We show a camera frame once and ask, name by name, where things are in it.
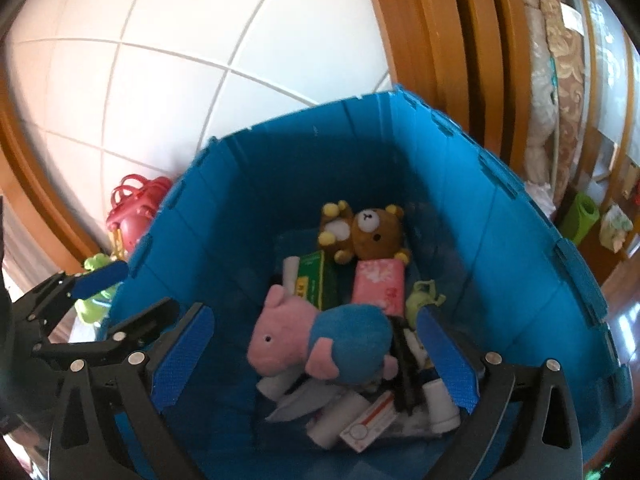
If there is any green frog plush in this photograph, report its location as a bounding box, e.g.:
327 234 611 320
75 254 126 326

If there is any blue pink pig plush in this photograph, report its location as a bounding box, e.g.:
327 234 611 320
246 284 401 386

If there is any green white box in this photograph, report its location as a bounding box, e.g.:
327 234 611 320
295 250 353 311

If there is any white slim tube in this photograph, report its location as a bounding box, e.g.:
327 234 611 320
281 255 301 301

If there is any light green small toy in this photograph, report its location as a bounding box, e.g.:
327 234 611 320
405 280 447 326

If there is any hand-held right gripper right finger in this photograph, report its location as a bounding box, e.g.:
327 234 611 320
416 305 585 480

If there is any blue plastic storage crate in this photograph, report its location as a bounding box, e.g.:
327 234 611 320
97 85 633 480

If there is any white red flat box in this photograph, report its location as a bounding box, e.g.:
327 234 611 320
339 391 398 453

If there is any pink tissue pack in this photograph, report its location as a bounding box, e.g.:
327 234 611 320
350 258 407 317

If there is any white cylindrical bottle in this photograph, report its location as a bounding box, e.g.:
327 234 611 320
305 390 371 450

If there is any wooden arch frame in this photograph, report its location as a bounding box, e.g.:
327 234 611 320
357 0 531 171
0 95 101 261

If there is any long black plastic object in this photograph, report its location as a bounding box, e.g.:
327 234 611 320
390 317 418 416

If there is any wooden slatted screen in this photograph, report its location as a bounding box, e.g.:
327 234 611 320
575 0 640 261

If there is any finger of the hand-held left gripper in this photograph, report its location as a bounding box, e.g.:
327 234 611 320
10 261 130 333
32 298 181 361

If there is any white plastic bottle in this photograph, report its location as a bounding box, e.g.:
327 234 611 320
422 380 461 431

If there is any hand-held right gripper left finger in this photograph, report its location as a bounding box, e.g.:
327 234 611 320
48 302 216 480

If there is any brown bear plush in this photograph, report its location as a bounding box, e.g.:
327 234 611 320
317 200 412 266

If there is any rolled patterned carpet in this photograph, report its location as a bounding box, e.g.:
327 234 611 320
515 0 588 211

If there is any red toy suitcase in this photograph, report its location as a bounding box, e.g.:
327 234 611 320
105 175 173 256

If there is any green rolled mat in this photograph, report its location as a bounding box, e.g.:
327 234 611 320
559 192 601 246

